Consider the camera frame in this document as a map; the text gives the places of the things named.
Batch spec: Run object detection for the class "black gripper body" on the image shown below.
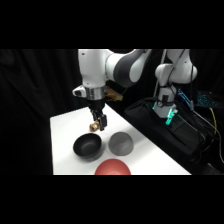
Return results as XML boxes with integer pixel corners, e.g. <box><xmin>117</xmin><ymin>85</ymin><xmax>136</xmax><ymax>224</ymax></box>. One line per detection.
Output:
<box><xmin>87</xmin><ymin>98</ymin><xmax>107</xmax><ymax>117</ymax></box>

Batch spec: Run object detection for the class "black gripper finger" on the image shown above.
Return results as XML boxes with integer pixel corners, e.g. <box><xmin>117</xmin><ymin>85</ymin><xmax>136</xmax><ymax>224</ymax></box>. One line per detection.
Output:
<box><xmin>93</xmin><ymin>112</ymin><xmax>101</xmax><ymax>126</ymax></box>
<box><xmin>98</xmin><ymin>114</ymin><xmax>108</xmax><ymax>132</ymax></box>

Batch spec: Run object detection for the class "grey bowl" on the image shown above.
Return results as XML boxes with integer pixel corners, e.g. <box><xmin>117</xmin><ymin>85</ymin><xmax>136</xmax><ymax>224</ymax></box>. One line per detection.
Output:
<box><xmin>108</xmin><ymin>131</ymin><xmax>135</xmax><ymax>157</ymax></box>

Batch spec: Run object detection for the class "black bowl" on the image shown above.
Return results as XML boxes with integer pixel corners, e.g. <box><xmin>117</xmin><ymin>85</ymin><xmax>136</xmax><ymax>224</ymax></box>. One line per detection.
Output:
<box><xmin>72</xmin><ymin>133</ymin><xmax>103</xmax><ymax>159</ymax></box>

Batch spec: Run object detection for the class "red bowl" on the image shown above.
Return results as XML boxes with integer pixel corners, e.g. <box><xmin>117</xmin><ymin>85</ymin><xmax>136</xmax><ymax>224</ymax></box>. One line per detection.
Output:
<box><xmin>94</xmin><ymin>158</ymin><xmax>132</xmax><ymax>176</ymax></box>

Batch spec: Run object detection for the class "small brown wooden toy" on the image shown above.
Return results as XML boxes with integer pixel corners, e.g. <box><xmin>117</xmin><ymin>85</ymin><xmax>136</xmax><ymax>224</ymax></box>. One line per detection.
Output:
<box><xmin>89</xmin><ymin>121</ymin><xmax>101</xmax><ymax>132</ymax></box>

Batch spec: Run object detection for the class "black equipment box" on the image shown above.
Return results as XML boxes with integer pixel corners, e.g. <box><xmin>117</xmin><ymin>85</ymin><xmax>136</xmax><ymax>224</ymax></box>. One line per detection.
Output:
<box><xmin>123</xmin><ymin>97</ymin><xmax>224</xmax><ymax>176</ymax></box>

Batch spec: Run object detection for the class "black curtain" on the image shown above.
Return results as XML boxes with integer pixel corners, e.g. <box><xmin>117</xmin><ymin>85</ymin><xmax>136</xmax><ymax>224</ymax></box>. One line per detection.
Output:
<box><xmin>0</xmin><ymin>49</ymin><xmax>224</xmax><ymax>176</ymax></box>

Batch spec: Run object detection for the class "small green light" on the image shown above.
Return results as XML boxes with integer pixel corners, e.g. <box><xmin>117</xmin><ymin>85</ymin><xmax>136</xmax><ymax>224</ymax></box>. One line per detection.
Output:
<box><xmin>164</xmin><ymin>107</ymin><xmax>178</xmax><ymax>126</ymax></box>

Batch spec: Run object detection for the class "blue lit electronics box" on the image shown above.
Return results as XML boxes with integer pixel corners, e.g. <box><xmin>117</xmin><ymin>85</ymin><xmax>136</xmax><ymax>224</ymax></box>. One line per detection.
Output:
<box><xmin>196</xmin><ymin>91</ymin><xmax>215</xmax><ymax>108</ymax></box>

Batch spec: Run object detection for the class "yellowish wrist cable connector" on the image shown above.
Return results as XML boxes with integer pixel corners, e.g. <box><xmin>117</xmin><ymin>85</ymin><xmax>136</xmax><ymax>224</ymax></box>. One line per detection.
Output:
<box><xmin>105</xmin><ymin>86</ymin><xmax>124</xmax><ymax>102</ymax></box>

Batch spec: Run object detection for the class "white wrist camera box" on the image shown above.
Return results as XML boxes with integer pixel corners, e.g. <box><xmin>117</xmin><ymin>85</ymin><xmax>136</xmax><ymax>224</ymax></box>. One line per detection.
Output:
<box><xmin>72</xmin><ymin>85</ymin><xmax>87</xmax><ymax>99</ymax></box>

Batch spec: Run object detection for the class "blue cable bundle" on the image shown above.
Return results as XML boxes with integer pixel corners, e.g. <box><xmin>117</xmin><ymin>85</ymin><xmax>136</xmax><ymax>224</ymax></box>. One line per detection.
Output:
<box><xmin>177</xmin><ymin>87</ymin><xmax>196</xmax><ymax>111</ymax></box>

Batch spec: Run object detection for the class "white cable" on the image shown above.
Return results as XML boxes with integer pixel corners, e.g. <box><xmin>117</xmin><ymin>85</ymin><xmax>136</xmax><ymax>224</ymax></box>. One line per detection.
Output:
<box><xmin>192</xmin><ymin>109</ymin><xmax>224</xmax><ymax>138</ymax></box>

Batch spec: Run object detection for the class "yellow cable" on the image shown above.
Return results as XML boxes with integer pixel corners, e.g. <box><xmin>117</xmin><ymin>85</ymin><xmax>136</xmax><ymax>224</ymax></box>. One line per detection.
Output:
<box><xmin>209</xmin><ymin>107</ymin><xmax>218</xmax><ymax>136</ymax></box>

